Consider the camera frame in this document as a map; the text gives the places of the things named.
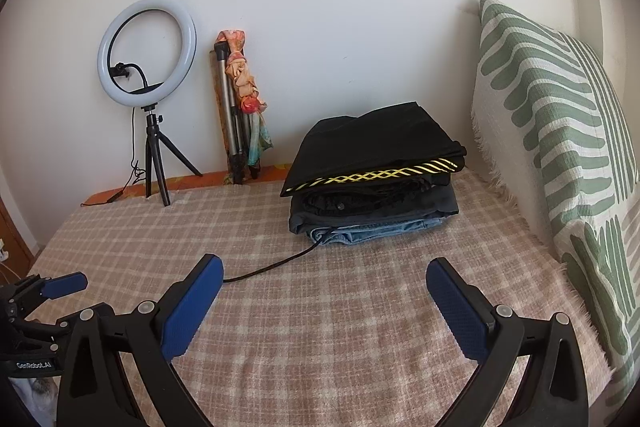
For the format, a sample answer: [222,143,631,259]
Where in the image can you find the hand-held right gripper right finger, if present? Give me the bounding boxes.
[425,257,587,427]

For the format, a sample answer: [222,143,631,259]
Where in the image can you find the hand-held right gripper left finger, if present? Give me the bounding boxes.
[56,253,224,427]

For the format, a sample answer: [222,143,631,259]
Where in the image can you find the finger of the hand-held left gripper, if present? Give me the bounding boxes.
[30,302,113,355]
[14,272,89,302]

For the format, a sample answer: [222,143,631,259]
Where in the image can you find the black pants with yellow print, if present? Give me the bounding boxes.
[279,101,468,198]

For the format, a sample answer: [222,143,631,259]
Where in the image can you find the folded dark grey pants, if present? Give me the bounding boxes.
[289,182,460,236]

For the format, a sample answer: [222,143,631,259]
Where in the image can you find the folded black pants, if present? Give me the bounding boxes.
[295,179,443,214]

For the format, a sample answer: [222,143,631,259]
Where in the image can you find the wooden furniture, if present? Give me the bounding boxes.
[0,194,32,280]

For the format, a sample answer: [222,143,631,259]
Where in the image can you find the folded blue jeans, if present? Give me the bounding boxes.
[309,216,449,246]

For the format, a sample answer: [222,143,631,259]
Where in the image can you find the pink plaid blanket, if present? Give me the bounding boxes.
[24,166,615,427]

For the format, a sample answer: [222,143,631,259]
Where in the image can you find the small black tripod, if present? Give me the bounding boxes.
[144,105,204,207]

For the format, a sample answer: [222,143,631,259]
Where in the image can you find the folded silver tripod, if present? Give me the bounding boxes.
[208,42,261,186]

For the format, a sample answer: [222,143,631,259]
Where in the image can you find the green and white patterned pillow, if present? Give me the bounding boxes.
[471,0,640,414]

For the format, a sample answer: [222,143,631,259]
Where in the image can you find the thin black ring light cable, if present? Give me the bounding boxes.
[80,107,151,208]

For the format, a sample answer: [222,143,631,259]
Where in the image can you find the white ring light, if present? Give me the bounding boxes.
[97,0,198,110]

